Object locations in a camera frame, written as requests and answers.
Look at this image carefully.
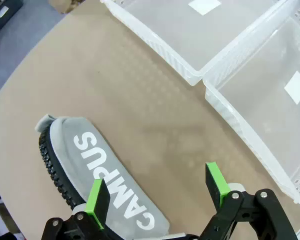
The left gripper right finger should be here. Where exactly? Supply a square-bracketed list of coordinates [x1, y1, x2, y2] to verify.
[199, 162, 298, 240]

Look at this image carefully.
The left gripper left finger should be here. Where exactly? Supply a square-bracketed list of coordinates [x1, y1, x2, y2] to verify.
[41, 178, 112, 240]

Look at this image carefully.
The grey CAMPUS pencil pouch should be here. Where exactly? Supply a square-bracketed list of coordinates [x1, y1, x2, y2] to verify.
[34, 114, 170, 238]

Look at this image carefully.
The white perforated plastic basket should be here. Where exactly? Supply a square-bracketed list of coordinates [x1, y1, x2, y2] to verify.
[99, 0, 295, 87]
[202, 0, 300, 215]

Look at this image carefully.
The white square sticker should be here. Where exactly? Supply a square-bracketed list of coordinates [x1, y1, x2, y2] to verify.
[188, 0, 222, 16]
[284, 70, 300, 105]

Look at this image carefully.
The black box with white label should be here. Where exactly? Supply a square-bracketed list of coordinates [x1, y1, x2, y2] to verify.
[0, 0, 25, 32]

